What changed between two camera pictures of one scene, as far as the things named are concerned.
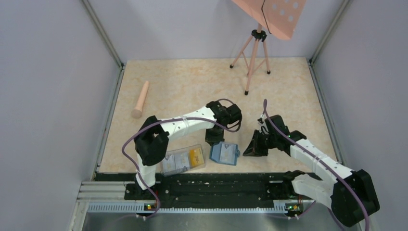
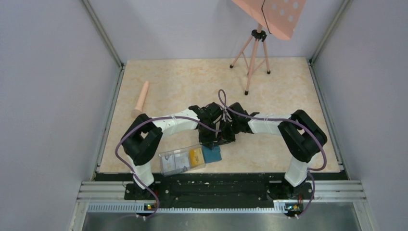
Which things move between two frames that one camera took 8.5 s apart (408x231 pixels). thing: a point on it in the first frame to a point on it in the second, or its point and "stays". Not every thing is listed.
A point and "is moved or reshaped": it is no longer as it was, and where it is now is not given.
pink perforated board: [281, 18] stays
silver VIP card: [169, 165] stays
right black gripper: [254, 148] to [224, 137]
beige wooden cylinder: [136, 113] stays
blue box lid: [224, 153] is moved or reshaped
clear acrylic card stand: [182, 160] stays
